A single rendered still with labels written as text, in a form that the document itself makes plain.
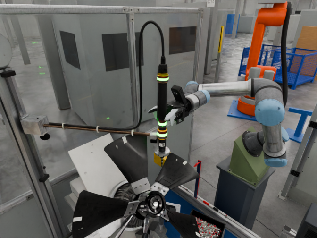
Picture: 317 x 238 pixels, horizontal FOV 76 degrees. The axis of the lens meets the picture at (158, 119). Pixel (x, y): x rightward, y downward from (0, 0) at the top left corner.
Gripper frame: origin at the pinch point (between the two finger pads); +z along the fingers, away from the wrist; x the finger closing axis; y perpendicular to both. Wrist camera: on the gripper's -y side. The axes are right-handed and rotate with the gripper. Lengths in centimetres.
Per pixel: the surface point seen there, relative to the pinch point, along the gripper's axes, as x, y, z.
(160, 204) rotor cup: -6.2, 43.9, 4.8
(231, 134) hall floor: 75, 165, -273
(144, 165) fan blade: 7.9, 30.4, 1.6
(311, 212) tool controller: -58, 41, -36
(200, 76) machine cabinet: 241, 116, -407
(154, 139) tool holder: 1.4, 13.0, 0.3
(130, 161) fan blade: 13.5, 29.0, 5.4
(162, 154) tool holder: -2.7, 19.6, -0.6
